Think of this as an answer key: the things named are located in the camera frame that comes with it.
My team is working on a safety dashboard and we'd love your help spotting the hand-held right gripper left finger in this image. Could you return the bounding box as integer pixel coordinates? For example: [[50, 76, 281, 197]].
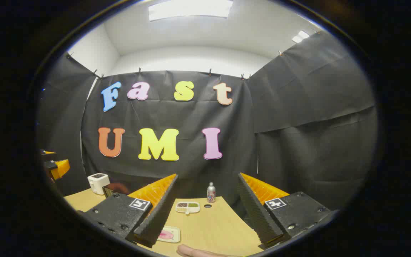
[[81, 174, 178, 248]]

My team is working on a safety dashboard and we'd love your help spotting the cream square plate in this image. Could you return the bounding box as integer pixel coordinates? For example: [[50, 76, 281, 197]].
[[157, 226, 181, 243]]

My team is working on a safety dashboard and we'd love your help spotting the black electric oven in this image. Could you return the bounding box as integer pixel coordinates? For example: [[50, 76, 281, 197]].
[[102, 182, 145, 198]]

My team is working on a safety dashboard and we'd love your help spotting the white toaster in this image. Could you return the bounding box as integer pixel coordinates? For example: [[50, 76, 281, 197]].
[[87, 173, 110, 195]]

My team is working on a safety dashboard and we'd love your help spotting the large ceiling light panel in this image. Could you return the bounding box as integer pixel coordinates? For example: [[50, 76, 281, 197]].
[[148, 0, 234, 21]]

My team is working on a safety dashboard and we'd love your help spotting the small ceiling light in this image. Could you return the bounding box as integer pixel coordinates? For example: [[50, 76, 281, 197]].
[[292, 30, 310, 44]]

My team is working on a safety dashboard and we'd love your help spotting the white divided bean tray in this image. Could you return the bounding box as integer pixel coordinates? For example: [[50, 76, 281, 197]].
[[176, 201, 200, 215]]

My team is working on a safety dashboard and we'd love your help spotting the row of small cloth clips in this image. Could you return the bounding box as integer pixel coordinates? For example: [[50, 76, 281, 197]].
[[66, 30, 322, 80]]

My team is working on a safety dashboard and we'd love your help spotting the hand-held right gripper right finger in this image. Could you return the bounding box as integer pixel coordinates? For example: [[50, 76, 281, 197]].
[[237, 173, 334, 250]]

